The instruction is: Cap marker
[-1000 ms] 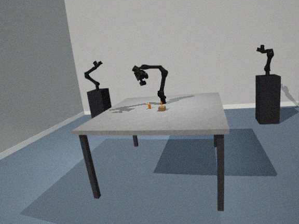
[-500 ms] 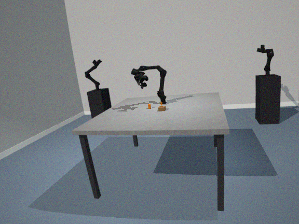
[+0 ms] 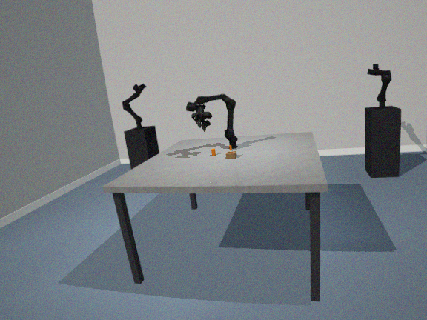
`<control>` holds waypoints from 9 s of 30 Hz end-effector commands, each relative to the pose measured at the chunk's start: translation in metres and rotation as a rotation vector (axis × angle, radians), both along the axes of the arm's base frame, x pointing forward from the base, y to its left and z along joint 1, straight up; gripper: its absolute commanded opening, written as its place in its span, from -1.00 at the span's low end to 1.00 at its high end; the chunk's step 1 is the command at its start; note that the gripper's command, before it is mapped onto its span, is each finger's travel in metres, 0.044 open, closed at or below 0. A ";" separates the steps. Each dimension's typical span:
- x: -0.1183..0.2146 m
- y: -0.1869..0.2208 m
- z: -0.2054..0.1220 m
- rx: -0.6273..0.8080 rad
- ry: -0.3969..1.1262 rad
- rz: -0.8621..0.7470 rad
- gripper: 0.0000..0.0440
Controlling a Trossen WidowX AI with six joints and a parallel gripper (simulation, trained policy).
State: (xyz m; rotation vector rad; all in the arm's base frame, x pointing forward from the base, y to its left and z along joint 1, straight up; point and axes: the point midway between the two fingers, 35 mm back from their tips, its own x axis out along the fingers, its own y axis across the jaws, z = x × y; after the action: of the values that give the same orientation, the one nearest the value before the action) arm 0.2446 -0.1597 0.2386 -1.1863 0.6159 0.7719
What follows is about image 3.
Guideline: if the brown wooden block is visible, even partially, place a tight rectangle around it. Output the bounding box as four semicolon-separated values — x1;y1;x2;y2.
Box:
226;151;237;159

